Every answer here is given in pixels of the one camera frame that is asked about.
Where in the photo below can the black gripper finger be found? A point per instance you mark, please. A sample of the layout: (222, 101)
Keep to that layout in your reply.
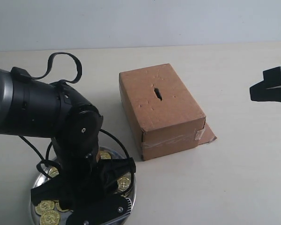
(268, 90)

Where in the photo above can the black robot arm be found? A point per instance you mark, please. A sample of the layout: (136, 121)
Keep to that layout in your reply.
(32, 108)

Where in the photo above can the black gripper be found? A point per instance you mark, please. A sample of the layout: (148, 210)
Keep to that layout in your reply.
(83, 178)

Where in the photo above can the round steel plate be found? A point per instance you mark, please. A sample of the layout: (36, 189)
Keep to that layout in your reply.
(130, 193)

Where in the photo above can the brown cardboard slotted box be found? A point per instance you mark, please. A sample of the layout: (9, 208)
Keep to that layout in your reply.
(163, 115)

